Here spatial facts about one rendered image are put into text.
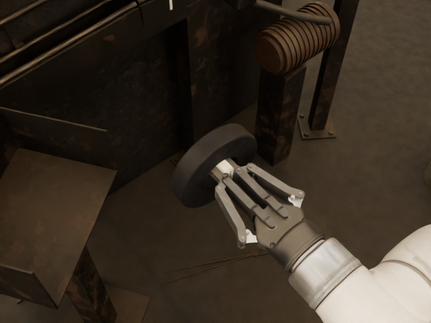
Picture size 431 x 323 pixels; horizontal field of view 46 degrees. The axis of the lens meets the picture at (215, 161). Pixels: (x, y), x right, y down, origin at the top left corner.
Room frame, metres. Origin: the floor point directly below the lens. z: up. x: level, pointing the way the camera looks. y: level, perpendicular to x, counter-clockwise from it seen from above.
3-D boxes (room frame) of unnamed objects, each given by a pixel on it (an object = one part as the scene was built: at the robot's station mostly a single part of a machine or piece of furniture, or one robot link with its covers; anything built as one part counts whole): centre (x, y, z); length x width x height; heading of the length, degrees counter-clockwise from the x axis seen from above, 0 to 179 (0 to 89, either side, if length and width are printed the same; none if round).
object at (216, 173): (0.43, 0.00, 0.72); 0.05 x 0.03 x 0.01; 40
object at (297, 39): (1.06, -0.22, 0.27); 0.22 x 0.13 x 0.53; 130
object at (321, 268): (0.29, -0.15, 0.71); 0.09 x 0.06 x 0.09; 130
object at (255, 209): (0.39, -0.05, 0.72); 0.11 x 0.01 x 0.04; 41
